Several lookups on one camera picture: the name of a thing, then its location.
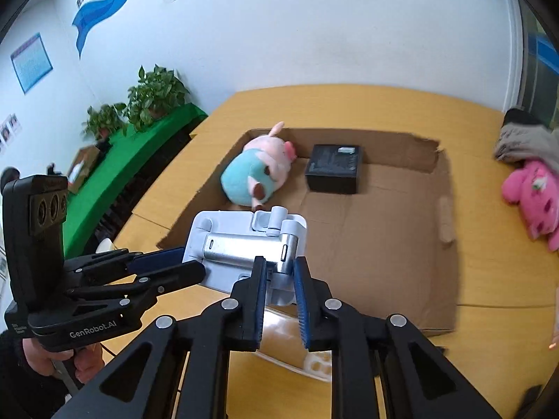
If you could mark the large potted plant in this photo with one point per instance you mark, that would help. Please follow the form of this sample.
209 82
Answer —
155 91

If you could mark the small cardboard box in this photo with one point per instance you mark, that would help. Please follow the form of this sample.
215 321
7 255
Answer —
83 166

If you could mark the pink plush toy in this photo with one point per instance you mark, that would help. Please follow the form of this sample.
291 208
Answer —
537 200

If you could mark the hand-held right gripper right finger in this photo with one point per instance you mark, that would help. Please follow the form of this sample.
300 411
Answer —
301 305

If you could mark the large cardboard box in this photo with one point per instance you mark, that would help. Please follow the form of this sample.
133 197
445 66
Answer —
384 248

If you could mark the glass door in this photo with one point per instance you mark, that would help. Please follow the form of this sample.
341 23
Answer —
539 65

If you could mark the white foldable phone stand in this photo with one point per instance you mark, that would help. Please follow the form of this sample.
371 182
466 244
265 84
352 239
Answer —
236 248

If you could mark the black rectangular box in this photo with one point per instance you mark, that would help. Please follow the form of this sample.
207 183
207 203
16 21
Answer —
332 170

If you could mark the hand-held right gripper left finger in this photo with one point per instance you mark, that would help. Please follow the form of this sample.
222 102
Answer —
260 297

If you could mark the small potted plant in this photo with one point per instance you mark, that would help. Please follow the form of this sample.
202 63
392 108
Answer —
105 118

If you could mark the dark cloth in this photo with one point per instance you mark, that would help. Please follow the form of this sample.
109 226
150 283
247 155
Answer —
519 117

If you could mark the wall photos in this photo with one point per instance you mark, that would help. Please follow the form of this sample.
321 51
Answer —
11 128

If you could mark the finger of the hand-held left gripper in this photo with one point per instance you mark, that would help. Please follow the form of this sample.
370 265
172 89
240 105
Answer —
179 276
157 258

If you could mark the blue framed wall poster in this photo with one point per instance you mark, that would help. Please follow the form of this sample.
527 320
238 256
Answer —
31 63

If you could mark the clear plastic item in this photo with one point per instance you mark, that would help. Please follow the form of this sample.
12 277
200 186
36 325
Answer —
284 345

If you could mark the pig plush toy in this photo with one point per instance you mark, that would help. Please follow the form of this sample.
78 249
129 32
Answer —
249 174

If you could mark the blue ribbon wall decal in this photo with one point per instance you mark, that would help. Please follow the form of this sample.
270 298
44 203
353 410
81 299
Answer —
100 8

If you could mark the person's left hand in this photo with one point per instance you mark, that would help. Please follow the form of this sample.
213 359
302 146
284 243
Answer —
87 358

